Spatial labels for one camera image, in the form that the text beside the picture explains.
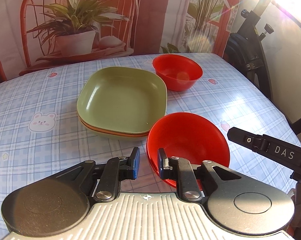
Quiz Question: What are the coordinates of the printed room scene backdrop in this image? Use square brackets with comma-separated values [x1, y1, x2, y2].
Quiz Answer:
[0, 0, 240, 83]

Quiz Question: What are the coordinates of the green square plate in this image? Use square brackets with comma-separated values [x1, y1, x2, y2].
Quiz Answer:
[77, 67, 167, 135]

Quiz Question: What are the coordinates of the person's hand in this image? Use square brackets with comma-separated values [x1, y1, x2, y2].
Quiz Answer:
[286, 189, 296, 237]

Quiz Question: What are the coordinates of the orange square plate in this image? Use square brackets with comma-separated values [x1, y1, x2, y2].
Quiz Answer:
[77, 115, 149, 138]

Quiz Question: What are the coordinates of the black exercise machine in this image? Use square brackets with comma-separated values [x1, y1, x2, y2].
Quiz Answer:
[223, 0, 301, 136]

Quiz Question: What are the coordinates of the blue plaid bed sheet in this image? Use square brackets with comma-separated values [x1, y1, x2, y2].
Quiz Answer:
[0, 53, 300, 239]

